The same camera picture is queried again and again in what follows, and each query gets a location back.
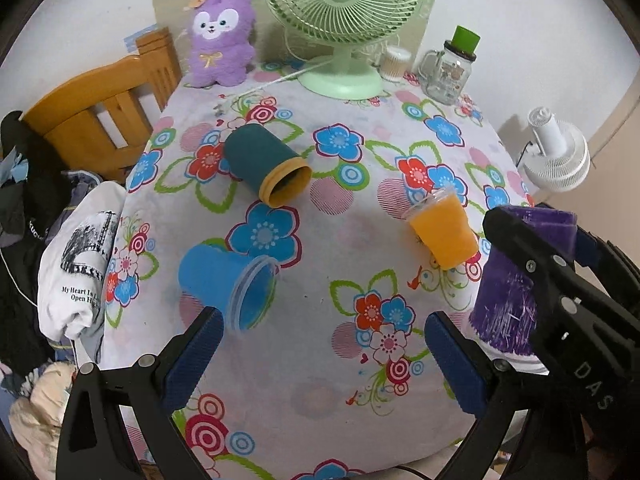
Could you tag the cotton swab container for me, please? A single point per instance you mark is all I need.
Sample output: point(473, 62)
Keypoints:
point(395, 62)

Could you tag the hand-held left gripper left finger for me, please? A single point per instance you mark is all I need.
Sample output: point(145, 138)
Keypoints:
point(197, 355)

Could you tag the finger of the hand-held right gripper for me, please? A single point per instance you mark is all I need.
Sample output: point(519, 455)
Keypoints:
point(537, 272)
point(592, 250)

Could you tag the white printed t-shirt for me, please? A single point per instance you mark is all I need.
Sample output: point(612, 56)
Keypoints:
point(75, 270)

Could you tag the purple plush toy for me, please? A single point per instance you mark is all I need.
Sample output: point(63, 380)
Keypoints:
point(220, 35)

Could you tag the small white fan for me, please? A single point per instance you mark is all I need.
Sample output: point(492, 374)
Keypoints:
point(557, 152)

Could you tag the purple plastic cup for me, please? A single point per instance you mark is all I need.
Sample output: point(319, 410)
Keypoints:
point(505, 300)

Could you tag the blue plastic cup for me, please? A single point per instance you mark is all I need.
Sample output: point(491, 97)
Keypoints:
point(222, 282)

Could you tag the dark green cup orange rim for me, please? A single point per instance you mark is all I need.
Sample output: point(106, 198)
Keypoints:
point(260, 160)

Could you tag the black clothing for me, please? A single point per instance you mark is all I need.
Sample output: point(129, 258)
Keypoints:
point(25, 220)

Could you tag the green desk fan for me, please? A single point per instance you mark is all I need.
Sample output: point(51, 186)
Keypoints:
point(345, 5)

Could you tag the orange plastic cup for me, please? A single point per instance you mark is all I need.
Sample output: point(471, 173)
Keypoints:
point(447, 232)

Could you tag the beige cloth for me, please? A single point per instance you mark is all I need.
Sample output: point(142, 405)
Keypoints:
point(35, 410)

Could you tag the glass mug jar green lid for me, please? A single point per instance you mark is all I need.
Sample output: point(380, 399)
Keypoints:
point(445, 72)

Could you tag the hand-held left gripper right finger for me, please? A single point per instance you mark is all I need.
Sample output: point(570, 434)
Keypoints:
point(455, 362)

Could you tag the floral tablecloth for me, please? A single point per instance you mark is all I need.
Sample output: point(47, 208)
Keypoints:
point(325, 360)

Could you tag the wooden chair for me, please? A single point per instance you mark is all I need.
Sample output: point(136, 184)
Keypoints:
point(100, 100)

